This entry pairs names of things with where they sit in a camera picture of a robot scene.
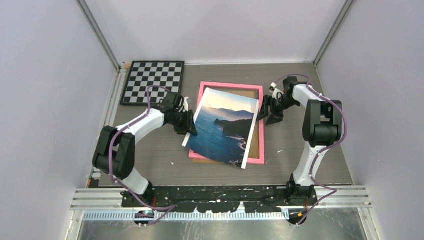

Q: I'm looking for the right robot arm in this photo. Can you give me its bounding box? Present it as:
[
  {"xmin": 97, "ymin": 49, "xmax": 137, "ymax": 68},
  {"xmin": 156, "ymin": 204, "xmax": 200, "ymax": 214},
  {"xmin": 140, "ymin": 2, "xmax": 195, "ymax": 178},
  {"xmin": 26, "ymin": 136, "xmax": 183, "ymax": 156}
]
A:
[{"xmin": 256, "ymin": 75, "xmax": 345, "ymax": 205}]

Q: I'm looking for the black white checkerboard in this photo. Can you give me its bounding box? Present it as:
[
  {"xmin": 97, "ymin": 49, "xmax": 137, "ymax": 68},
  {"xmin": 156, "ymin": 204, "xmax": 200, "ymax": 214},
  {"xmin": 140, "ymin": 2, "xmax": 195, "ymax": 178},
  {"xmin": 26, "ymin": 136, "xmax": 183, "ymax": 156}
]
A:
[{"xmin": 120, "ymin": 61, "xmax": 185, "ymax": 106}]

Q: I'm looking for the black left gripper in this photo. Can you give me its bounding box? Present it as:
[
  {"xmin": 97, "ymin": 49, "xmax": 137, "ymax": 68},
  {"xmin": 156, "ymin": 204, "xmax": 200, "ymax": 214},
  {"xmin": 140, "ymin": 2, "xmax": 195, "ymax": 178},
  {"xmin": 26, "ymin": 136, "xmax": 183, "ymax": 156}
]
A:
[{"xmin": 169, "ymin": 109, "xmax": 198, "ymax": 137}]

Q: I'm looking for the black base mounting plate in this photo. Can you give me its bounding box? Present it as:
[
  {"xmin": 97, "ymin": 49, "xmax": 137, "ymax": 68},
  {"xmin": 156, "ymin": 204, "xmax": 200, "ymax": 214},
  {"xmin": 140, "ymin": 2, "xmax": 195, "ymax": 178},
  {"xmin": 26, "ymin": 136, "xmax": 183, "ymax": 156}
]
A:
[{"xmin": 120, "ymin": 185, "xmax": 318, "ymax": 214}]

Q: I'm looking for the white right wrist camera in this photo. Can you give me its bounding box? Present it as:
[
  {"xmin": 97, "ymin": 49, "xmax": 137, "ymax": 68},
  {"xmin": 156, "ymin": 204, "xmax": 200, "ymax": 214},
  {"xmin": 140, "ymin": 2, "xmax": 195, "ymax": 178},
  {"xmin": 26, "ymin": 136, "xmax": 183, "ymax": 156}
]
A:
[{"xmin": 269, "ymin": 82, "xmax": 284, "ymax": 100}]

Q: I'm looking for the pink photo frame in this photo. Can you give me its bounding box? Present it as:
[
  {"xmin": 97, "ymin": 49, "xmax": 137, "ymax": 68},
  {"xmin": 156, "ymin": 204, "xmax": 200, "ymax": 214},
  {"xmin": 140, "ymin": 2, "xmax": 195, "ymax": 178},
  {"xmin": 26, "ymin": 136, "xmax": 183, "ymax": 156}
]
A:
[{"xmin": 188, "ymin": 81, "xmax": 266, "ymax": 165}]

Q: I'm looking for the aluminium front rail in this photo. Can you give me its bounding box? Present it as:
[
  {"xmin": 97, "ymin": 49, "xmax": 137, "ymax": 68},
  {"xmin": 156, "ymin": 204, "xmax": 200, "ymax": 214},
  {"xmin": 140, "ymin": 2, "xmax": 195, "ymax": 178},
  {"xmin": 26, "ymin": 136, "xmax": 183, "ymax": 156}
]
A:
[{"xmin": 70, "ymin": 185, "xmax": 372, "ymax": 211}]

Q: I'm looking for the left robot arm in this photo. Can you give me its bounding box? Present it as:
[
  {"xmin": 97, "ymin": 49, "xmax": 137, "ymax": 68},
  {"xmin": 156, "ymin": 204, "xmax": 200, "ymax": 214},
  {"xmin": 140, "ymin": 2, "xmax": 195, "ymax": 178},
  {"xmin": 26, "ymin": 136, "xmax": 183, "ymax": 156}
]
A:
[{"xmin": 92, "ymin": 92, "xmax": 198, "ymax": 207}]

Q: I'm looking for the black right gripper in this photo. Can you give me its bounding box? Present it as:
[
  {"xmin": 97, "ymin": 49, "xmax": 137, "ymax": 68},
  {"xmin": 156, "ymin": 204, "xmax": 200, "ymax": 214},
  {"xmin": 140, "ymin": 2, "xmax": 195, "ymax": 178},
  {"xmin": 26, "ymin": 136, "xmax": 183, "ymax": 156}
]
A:
[{"xmin": 256, "ymin": 94, "xmax": 299, "ymax": 126}]

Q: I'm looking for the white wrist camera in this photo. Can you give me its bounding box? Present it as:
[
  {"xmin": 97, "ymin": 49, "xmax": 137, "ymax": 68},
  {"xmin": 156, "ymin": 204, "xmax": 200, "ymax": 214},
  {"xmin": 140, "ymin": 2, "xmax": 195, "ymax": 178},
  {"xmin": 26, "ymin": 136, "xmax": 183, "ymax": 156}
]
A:
[
  {"xmin": 269, "ymin": 82, "xmax": 284, "ymax": 100},
  {"xmin": 179, "ymin": 97, "xmax": 191, "ymax": 113}
]

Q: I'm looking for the landscape photo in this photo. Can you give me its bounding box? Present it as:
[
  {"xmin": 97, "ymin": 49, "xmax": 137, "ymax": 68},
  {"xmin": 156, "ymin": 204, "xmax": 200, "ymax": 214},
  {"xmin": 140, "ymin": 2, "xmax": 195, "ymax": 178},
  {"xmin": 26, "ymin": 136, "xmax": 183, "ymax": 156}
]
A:
[{"xmin": 182, "ymin": 87, "xmax": 259, "ymax": 169}]

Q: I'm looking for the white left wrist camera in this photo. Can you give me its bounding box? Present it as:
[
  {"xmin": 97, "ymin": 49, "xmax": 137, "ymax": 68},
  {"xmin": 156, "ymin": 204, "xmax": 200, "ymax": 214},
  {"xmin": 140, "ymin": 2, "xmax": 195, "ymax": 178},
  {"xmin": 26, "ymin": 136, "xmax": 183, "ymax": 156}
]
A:
[{"xmin": 179, "ymin": 97, "xmax": 191, "ymax": 113}]

